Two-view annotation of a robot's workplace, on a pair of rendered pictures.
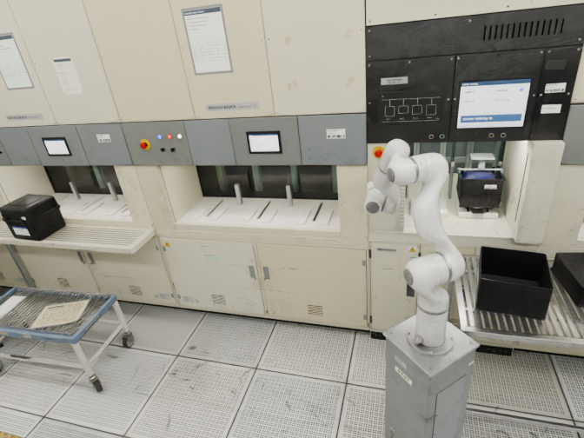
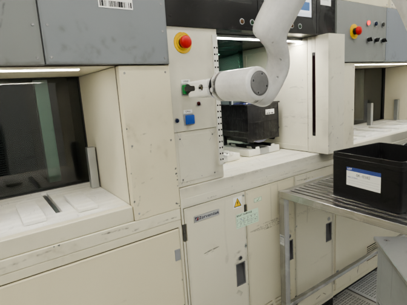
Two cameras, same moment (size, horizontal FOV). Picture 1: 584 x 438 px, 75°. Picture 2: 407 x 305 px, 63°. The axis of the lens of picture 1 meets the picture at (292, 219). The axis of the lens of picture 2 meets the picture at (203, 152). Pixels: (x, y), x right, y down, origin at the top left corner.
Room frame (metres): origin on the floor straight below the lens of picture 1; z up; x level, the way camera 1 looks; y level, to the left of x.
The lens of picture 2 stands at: (1.22, 0.38, 1.19)
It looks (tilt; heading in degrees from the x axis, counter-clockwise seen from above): 10 degrees down; 307
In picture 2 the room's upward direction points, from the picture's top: 4 degrees counter-clockwise
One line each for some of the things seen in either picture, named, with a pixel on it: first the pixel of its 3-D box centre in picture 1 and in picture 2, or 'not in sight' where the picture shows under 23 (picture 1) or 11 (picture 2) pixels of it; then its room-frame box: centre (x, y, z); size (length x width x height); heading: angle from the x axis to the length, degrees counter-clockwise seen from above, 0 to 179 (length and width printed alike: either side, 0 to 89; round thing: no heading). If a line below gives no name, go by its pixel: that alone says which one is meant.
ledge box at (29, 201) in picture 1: (33, 216); not in sight; (2.60, 1.89, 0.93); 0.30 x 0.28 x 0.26; 68
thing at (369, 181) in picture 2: (510, 281); (387, 173); (1.38, -0.97, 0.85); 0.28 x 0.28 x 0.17; 63
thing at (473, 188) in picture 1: (479, 182); (249, 114); (2.02, -1.11, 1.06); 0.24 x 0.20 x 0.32; 71
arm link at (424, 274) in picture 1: (427, 283); not in sight; (1.17, -0.49, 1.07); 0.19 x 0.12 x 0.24; 104
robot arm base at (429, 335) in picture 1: (431, 321); not in sight; (1.17, -0.52, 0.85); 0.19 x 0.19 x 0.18
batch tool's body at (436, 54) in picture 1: (445, 185); (209, 133); (2.19, -0.99, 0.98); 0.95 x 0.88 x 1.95; 161
